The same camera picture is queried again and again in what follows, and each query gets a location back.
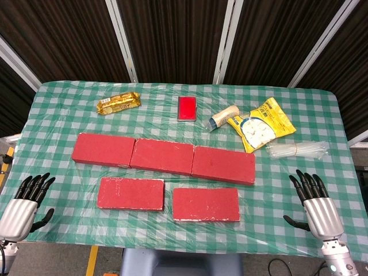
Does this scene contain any red foam brick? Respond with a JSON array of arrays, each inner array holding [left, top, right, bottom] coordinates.
[[191, 145, 256, 186], [97, 177, 165, 212], [71, 132, 136, 169], [172, 187, 241, 223], [129, 137, 195, 177]]

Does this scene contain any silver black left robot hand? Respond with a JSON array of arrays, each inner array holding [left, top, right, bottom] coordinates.
[[0, 172, 56, 242]]

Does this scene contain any green checked tablecloth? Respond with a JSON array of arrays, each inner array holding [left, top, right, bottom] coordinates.
[[0, 80, 368, 257]]

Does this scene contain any clear plastic bag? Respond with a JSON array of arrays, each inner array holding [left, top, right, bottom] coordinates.
[[264, 141, 329, 159]]

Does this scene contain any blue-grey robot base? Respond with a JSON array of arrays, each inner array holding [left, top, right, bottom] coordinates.
[[120, 248, 244, 276]]

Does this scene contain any yellow marshmallow bag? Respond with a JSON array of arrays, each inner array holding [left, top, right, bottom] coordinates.
[[227, 97, 297, 154]]

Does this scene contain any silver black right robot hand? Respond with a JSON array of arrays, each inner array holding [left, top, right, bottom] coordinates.
[[283, 169, 344, 241]]

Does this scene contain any black floor cable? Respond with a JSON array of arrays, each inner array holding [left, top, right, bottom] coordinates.
[[269, 258, 328, 276]]

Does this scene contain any gold biscuit packet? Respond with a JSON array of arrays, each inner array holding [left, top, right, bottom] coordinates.
[[96, 91, 142, 116]]

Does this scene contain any white partition frame post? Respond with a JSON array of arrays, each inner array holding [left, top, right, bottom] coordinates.
[[287, 0, 362, 89], [105, 0, 139, 83], [0, 37, 43, 93], [213, 0, 245, 85]]

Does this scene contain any beige tube with blue cap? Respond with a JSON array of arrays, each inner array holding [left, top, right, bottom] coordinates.
[[206, 105, 240, 132]]

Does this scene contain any red flat case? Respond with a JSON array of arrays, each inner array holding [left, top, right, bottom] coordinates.
[[177, 95, 198, 122]]

